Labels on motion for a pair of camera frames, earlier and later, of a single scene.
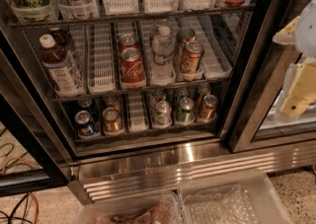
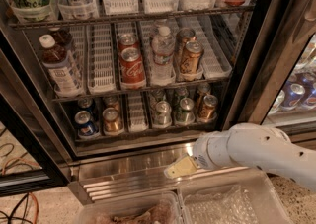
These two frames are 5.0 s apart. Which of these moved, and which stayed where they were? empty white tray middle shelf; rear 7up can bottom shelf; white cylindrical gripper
Moved: white cylindrical gripper
Stayed: empty white tray middle shelf; rear 7up can bottom shelf
